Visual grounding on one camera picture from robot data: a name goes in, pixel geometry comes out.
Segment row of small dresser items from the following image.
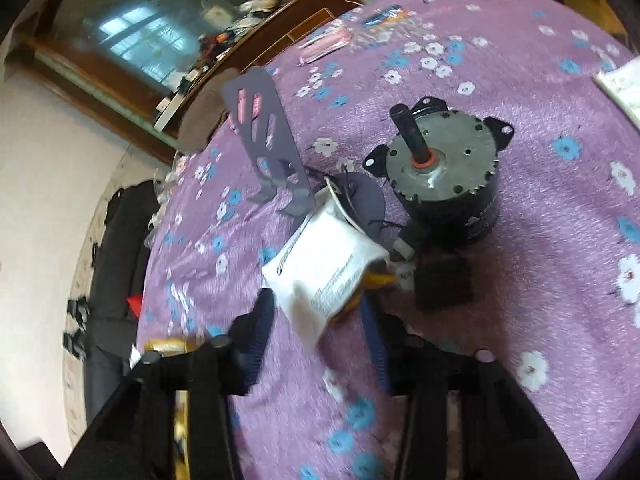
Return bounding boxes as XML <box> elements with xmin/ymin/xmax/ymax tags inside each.
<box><xmin>155</xmin><ymin>0</ymin><xmax>331</xmax><ymax>131</ymax></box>

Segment yellow wrapper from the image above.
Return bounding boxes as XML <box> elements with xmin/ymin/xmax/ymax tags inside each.
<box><xmin>345</xmin><ymin>260</ymin><xmax>397</xmax><ymax>322</ymax></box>

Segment white plastic packet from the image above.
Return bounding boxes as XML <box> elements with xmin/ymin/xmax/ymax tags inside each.
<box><xmin>261</xmin><ymin>203</ymin><xmax>390</xmax><ymax>348</ymax></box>

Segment grey metal bracket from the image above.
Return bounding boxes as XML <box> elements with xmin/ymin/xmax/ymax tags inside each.
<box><xmin>221</xmin><ymin>66</ymin><xmax>317</xmax><ymax>218</ymax></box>

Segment clear plastic packet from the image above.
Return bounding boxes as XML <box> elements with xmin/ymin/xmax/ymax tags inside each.
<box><xmin>299</xmin><ymin>27</ymin><xmax>351</xmax><ymax>65</ymax></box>

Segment clear packet with blue items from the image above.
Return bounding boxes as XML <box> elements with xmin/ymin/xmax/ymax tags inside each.
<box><xmin>360</xmin><ymin>4</ymin><xmax>406</xmax><ymax>28</ymax></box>

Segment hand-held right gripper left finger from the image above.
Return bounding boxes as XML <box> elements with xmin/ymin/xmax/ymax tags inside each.
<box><xmin>60</xmin><ymin>287</ymin><xmax>277</xmax><ymax>480</ymax></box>

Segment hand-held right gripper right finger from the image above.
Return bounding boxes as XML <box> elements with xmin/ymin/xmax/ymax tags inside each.
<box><xmin>361</xmin><ymin>292</ymin><xmax>581</xmax><ymax>480</ymax></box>

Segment lined paper notebook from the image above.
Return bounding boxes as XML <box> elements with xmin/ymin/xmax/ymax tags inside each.
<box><xmin>592</xmin><ymin>57</ymin><xmax>640</xmax><ymax>128</ymax></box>

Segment black bag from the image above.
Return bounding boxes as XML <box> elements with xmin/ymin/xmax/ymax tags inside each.
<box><xmin>87</xmin><ymin>182</ymin><xmax>166</xmax><ymax>411</ymax></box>

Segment wooden framed mirror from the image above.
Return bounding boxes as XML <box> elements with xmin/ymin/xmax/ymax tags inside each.
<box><xmin>20</xmin><ymin>0</ymin><xmax>416</xmax><ymax>161</ymax></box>

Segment black electric motor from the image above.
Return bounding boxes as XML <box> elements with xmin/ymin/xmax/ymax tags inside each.
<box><xmin>362</xmin><ymin>97</ymin><xmax>516</xmax><ymax>261</ymax></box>

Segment brown cloth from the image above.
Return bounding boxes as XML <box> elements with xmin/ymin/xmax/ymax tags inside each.
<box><xmin>177</xmin><ymin>72</ymin><xmax>232</xmax><ymax>153</ymax></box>

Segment purple floral blanket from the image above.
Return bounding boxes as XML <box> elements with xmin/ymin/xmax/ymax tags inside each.
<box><xmin>135</xmin><ymin>0</ymin><xmax>640</xmax><ymax>480</ymax></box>

